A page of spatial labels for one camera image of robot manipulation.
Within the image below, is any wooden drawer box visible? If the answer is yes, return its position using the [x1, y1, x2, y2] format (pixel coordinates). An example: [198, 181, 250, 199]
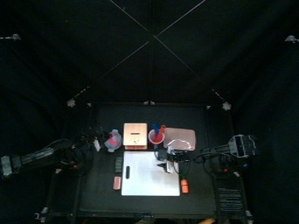
[123, 122, 148, 151]

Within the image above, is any red plastic spatula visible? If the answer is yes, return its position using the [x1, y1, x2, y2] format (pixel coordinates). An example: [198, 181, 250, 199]
[156, 124, 167, 142]

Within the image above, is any white cutting board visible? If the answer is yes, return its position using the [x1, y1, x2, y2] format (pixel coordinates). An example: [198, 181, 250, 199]
[120, 150, 182, 197]

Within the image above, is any printed label sticker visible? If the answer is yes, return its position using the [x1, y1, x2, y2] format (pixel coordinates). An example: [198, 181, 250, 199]
[218, 186, 245, 216]

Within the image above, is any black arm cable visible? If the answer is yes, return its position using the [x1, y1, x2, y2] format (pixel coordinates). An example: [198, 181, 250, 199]
[192, 152, 220, 176]

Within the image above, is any blue plastic spatula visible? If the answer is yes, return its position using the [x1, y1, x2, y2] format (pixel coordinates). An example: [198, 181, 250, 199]
[151, 122, 162, 138]

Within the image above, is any thin white cord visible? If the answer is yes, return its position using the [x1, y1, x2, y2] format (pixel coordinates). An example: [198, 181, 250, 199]
[107, 0, 228, 103]
[72, 0, 208, 100]

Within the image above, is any pink rectangular block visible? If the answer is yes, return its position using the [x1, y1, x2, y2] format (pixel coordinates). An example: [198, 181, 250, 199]
[112, 176, 123, 191]

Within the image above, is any red plastic cup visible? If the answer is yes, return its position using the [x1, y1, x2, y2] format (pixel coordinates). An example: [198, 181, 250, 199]
[147, 129, 167, 145]

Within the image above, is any orange toy carrot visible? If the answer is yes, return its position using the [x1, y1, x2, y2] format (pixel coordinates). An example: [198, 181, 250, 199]
[179, 171, 191, 194]

